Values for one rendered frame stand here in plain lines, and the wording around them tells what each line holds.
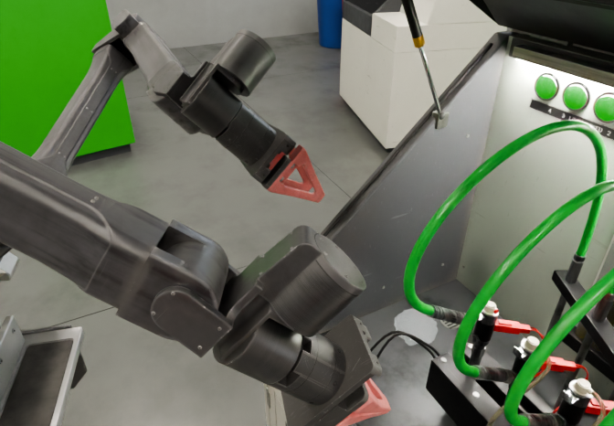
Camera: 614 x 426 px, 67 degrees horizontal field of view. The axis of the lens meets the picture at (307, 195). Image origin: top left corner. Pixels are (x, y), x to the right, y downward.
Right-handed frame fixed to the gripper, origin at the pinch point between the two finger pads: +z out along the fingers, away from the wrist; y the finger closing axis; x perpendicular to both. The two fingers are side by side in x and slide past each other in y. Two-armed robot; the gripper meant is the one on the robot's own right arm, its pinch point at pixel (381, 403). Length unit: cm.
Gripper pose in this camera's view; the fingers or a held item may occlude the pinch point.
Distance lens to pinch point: 52.3
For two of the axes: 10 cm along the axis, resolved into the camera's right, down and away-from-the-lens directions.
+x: -2.2, -5.1, 8.3
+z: 6.8, 5.3, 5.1
